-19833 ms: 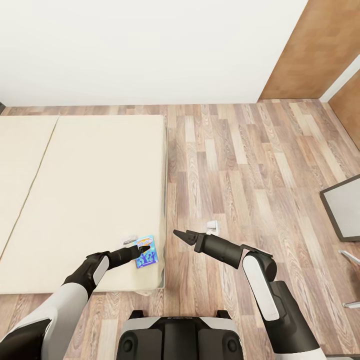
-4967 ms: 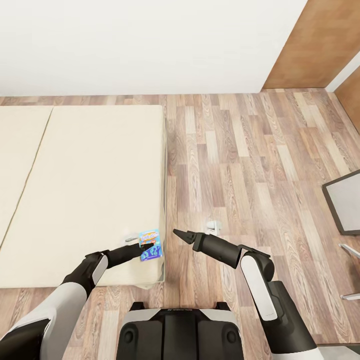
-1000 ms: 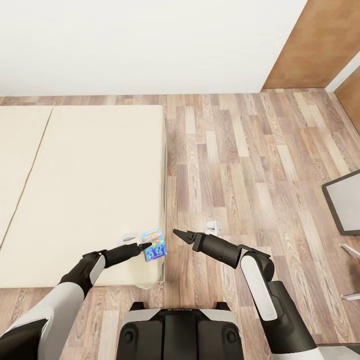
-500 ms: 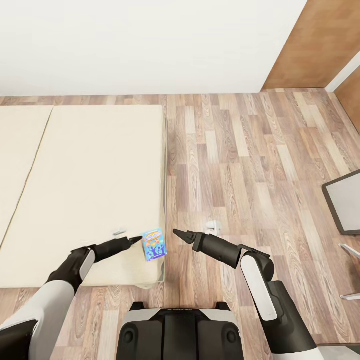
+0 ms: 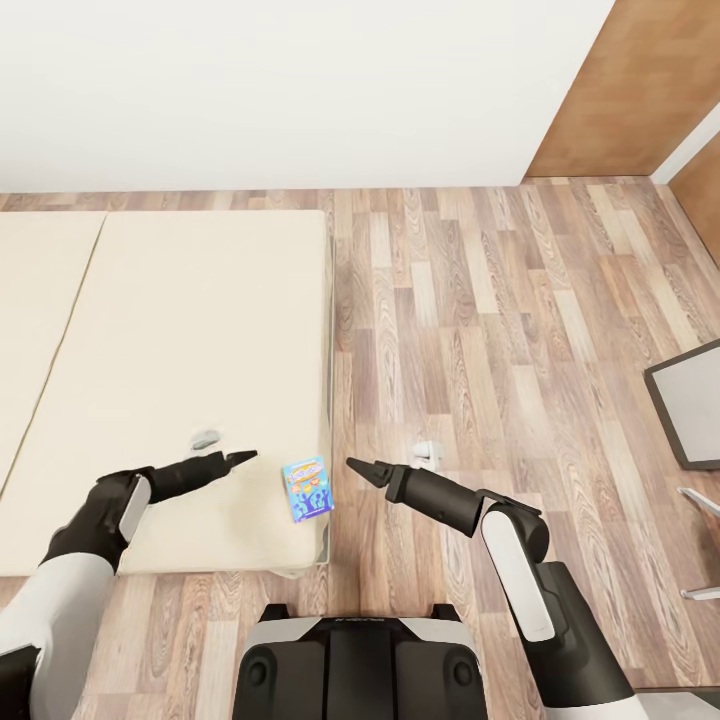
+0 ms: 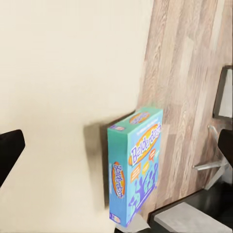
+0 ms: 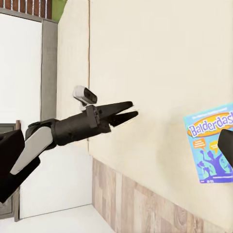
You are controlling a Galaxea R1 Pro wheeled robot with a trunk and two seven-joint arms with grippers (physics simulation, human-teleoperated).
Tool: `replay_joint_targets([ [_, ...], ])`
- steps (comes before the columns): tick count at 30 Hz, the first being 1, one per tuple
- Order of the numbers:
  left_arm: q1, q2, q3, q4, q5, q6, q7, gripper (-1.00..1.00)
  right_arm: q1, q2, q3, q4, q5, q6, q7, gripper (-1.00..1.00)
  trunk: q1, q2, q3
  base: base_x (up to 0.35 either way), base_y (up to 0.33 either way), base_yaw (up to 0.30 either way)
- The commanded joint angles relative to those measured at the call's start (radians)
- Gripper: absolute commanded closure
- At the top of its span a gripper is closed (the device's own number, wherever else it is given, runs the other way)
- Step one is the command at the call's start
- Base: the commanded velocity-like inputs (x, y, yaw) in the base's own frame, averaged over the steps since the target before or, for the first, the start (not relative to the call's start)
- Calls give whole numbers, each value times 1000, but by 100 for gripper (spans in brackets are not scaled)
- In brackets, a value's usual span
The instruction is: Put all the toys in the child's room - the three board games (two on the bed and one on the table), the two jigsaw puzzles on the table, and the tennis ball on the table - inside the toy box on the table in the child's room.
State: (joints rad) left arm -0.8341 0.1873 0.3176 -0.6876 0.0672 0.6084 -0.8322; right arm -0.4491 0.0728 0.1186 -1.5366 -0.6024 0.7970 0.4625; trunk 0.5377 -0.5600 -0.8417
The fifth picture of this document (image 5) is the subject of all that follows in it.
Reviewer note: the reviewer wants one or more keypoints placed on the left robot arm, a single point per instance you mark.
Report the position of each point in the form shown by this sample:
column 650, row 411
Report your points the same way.
column 49, row 629

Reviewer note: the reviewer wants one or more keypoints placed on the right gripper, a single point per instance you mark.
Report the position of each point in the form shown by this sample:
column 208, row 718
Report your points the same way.
column 421, row 489

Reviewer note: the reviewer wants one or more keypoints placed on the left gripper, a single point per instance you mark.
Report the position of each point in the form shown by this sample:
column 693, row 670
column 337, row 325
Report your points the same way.
column 201, row 471

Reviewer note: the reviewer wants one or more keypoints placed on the desk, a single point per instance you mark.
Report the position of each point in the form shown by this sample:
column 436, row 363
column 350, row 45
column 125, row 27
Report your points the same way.
column 686, row 394

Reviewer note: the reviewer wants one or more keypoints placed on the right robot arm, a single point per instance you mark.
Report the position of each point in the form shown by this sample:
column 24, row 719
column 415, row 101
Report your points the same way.
column 576, row 672

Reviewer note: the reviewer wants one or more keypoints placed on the bed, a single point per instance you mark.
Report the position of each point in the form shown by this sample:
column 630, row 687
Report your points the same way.
column 123, row 334

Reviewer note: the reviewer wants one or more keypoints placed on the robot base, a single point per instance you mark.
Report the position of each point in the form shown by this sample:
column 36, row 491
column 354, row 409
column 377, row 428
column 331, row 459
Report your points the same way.
column 360, row 668

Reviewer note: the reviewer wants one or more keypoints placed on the board game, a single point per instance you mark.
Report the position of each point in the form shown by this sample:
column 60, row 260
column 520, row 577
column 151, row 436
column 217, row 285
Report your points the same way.
column 308, row 488

